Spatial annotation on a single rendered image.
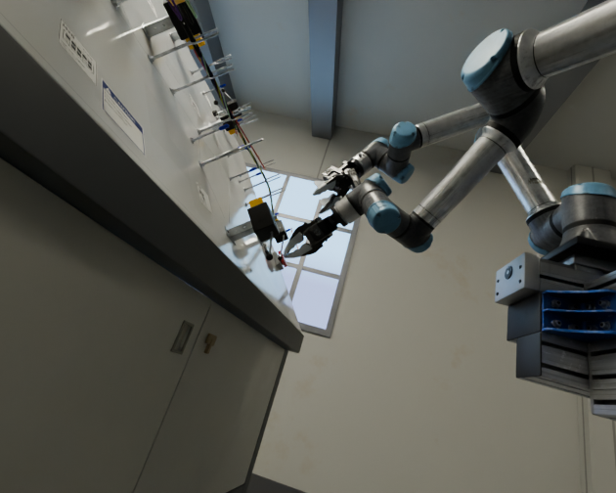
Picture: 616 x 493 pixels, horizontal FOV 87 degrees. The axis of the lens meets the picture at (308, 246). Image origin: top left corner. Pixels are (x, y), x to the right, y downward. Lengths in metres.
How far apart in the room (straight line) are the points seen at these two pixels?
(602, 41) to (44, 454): 0.99
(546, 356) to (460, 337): 1.98
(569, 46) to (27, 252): 0.86
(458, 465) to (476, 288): 1.26
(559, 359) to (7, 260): 0.89
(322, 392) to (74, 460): 2.13
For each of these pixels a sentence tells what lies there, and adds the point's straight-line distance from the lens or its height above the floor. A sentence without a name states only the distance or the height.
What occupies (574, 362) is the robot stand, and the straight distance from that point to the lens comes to 0.88.
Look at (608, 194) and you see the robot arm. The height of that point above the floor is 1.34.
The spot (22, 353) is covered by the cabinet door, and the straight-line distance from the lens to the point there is 0.45.
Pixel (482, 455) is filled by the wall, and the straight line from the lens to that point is 2.81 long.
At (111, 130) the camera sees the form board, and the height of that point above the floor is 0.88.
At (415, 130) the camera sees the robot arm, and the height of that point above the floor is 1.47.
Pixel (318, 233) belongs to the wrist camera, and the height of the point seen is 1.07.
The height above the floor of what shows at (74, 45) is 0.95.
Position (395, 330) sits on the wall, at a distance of 2.67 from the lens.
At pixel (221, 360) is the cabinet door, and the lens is 0.77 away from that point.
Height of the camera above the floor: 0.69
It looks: 23 degrees up
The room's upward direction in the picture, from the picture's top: 17 degrees clockwise
